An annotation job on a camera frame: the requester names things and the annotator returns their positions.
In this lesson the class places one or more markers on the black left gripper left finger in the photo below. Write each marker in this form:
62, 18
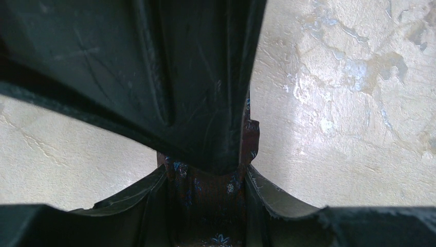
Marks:
134, 216

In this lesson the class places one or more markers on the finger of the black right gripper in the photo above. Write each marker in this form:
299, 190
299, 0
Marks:
172, 75

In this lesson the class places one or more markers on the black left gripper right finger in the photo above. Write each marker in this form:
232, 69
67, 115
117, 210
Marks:
275, 218

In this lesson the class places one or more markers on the maroon blue floral tie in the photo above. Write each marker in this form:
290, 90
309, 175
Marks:
208, 210

